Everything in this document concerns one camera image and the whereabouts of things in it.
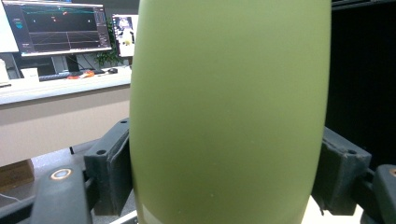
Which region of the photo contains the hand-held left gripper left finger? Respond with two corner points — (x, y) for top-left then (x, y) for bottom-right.
(83, 118), (134, 217)

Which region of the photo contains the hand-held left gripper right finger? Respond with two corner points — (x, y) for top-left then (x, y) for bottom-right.
(311, 125), (373, 217)

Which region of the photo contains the green bottle with white cap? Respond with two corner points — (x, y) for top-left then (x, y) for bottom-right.
(129, 0), (332, 224)

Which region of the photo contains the beige desk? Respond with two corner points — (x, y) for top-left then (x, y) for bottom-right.
(0, 64), (134, 167)

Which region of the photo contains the orange tool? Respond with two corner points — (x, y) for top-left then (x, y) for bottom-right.
(66, 70), (95, 80)

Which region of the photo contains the black keyboard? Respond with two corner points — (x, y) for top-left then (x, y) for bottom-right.
(37, 70), (85, 82)

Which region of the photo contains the green potted plant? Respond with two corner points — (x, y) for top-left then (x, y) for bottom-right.
(94, 18), (124, 67)

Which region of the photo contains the small computer screen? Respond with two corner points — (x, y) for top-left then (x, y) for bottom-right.
(111, 13), (139, 59)

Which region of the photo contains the large computer monitor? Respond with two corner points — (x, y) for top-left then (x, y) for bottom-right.
(1, 0), (113, 73)

